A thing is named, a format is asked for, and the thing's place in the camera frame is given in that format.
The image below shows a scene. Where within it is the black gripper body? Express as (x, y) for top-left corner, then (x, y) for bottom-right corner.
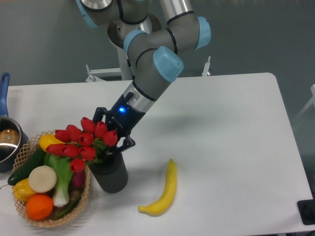
(105, 93), (145, 138)

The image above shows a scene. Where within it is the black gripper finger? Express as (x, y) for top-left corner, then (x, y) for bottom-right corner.
(108, 135), (135, 154)
(92, 107), (108, 123)

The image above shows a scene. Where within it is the red tulip bouquet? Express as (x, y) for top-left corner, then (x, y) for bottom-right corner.
(44, 117), (118, 173)

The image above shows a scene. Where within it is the dark grey ribbed vase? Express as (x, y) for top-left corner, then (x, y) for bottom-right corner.
(89, 153), (128, 193)

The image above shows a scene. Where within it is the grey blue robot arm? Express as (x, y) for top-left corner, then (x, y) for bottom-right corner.
(77, 0), (211, 153)

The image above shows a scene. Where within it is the yellow lemon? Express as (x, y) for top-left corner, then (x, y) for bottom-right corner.
(39, 134), (64, 152)

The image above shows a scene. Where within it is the purple red radish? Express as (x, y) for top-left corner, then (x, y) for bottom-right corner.
(71, 171), (86, 188)

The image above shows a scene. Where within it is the green bok choy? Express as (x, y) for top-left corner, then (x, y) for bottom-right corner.
(44, 153), (73, 207)

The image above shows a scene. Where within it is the yellow banana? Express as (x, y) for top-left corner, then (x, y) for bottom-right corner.
(137, 159), (177, 217)

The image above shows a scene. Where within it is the woven wicker basket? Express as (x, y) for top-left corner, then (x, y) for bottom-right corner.
(12, 131), (91, 228)

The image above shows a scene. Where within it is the green cucumber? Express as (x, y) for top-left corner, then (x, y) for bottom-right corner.
(7, 148), (46, 186)

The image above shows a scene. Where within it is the green bean pod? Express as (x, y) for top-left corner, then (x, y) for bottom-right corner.
(53, 195), (82, 220)

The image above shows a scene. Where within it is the beige round bun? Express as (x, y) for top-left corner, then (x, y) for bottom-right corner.
(28, 166), (57, 193)

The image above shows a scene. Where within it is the orange fruit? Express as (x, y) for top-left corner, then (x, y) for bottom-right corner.
(26, 194), (54, 220)

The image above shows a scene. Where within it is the yellow bell pepper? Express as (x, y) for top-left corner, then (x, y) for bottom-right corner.
(12, 178), (37, 202)

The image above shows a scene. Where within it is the black device at edge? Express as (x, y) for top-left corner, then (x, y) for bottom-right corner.
(297, 199), (315, 225)

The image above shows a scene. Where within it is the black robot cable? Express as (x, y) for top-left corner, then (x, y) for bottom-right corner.
(126, 58), (136, 81)

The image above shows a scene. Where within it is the blue handled saucepan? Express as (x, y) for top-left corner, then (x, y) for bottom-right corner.
(0, 72), (28, 173)

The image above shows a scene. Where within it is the white frame at right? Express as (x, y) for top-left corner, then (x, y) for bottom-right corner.
(294, 84), (315, 123)

